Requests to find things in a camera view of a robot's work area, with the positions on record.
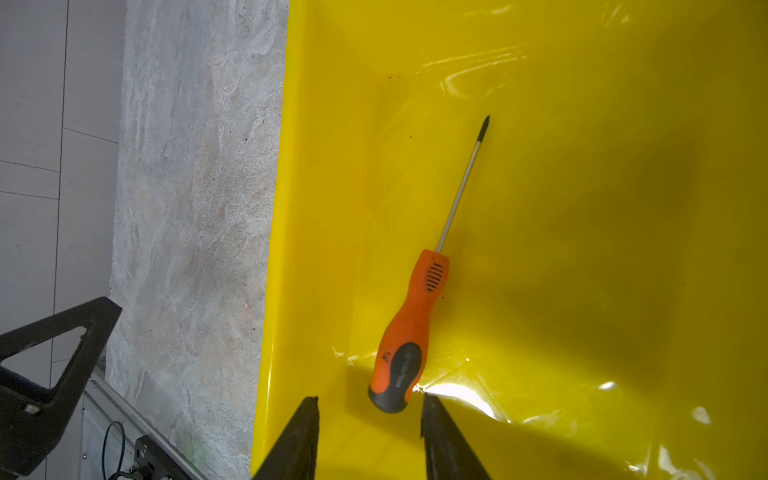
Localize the yellow plastic bin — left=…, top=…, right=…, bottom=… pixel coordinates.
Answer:
left=251, top=1, right=767, bottom=479

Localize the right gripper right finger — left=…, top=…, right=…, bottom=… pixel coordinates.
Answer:
left=421, top=394, right=491, bottom=480

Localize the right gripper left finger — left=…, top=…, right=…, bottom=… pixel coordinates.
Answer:
left=252, top=397, right=320, bottom=480

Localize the black base cable left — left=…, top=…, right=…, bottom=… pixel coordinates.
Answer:
left=100, top=420, right=142, bottom=480

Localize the orange black handled screwdriver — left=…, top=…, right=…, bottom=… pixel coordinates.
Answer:
left=368, top=118, right=490, bottom=414

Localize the aluminium mounting rail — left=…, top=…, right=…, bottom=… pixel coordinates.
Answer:
left=45, top=367, right=205, bottom=479

